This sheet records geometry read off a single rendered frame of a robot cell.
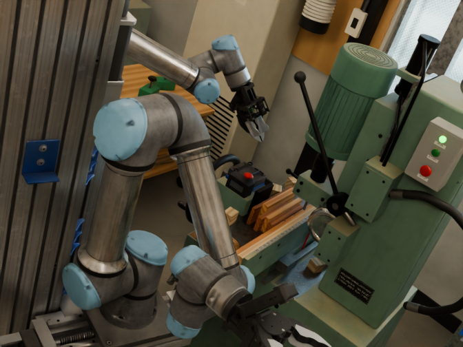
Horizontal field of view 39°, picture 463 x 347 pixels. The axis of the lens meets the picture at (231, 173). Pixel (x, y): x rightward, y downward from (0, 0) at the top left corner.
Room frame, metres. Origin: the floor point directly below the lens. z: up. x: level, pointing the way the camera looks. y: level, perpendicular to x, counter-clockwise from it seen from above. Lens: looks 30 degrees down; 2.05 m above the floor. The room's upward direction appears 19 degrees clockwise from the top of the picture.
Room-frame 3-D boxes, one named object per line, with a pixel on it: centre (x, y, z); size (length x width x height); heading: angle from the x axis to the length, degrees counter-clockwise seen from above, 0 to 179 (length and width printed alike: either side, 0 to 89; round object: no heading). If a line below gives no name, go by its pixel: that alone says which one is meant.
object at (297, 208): (1.77, -0.21, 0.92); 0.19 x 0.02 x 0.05; 153
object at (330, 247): (1.61, -0.35, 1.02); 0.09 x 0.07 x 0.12; 153
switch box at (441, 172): (1.56, -0.48, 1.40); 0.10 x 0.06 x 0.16; 63
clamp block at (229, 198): (1.84, -0.05, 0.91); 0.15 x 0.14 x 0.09; 153
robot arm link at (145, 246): (1.27, 0.14, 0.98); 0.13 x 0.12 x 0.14; 147
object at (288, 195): (1.82, -0.17, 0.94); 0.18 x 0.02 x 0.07; 153
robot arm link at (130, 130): (1.17, 0.21, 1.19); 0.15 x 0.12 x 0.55; 147
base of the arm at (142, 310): (1.28, 0.14, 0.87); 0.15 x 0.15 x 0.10
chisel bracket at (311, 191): (1.82, -0.28, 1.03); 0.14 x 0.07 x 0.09; 63
